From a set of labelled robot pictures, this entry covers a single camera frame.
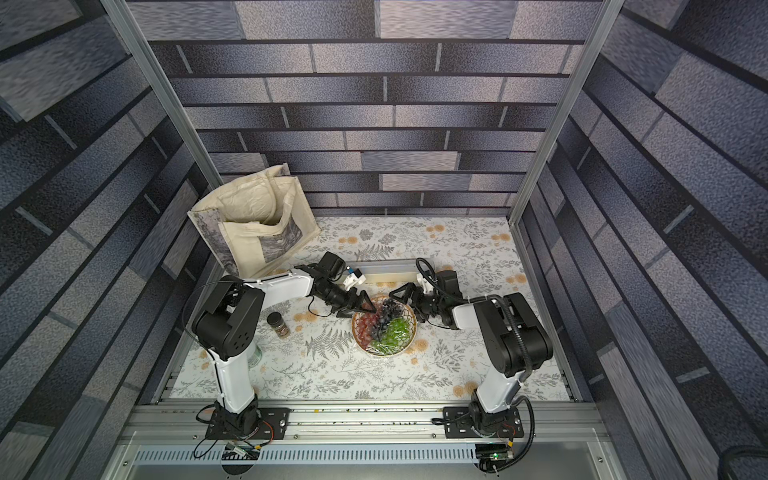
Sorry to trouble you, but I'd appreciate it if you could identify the black grape bunch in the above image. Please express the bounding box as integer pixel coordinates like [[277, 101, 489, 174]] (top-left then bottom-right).
[[374, 299, 410, 340]]

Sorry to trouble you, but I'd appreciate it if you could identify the perforated white cable tray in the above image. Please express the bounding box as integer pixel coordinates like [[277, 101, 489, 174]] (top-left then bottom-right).
[[134, 444, 477, 466]]

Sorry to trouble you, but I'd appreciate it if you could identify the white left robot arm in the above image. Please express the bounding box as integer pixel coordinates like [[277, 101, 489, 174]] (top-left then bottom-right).
[[192, 264, 376, 440]]

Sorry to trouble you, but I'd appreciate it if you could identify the aluminium mounting rail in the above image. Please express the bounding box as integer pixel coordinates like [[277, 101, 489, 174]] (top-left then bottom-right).
[[117, 399, 610, 445]]

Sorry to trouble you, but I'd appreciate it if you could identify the cream canvas tote bag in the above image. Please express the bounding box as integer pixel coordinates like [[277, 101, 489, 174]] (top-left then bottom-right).
[[187, 163, 321, 279]]

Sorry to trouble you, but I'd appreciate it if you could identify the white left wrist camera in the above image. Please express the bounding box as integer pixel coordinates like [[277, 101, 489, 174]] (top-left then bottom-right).
[[343, 267, 366, 291]]

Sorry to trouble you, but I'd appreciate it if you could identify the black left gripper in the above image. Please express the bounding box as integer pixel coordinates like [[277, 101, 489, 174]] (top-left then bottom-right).
[[319, 281, 380, 316]]

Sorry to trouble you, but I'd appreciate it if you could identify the green grape bunch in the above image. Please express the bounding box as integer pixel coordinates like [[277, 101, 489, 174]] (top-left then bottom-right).
[[368, 317, 415, 356]]

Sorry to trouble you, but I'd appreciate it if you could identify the green lidded tin can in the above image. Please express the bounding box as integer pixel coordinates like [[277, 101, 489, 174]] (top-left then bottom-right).
[[247, 343, 263, 369]]

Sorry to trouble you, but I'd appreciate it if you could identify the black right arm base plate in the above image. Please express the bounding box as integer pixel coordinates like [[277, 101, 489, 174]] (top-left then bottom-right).
[[437, 404, 525, 439]]

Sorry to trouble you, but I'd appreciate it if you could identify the cream plastic wrap dispenser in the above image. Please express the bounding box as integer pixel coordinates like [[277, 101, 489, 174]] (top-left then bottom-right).
[[347, 258, 419, 284]]

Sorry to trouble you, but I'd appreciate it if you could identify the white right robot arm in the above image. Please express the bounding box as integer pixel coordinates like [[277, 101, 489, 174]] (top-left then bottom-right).
[[388, 271, 554, 439]]

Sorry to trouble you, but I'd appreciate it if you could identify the dark spice jar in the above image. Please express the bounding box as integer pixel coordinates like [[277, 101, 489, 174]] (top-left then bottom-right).
[[267, 311, 291, 338]]

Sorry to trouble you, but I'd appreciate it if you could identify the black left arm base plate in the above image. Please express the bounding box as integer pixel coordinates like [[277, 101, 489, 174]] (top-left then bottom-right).
[[205, 407, 291, 441]]

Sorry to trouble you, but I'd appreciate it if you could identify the clear plastic wrap sheet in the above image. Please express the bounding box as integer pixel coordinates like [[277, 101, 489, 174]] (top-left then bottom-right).
[[350, 292, 420, 359]]

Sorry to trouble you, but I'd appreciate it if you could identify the red grape bunch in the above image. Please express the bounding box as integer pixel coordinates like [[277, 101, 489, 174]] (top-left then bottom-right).
[[353, 313, 379, 350]]

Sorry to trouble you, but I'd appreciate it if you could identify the black corrugated cable conduit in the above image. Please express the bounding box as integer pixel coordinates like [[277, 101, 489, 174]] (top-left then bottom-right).
[[415, 257, 538, 472]]

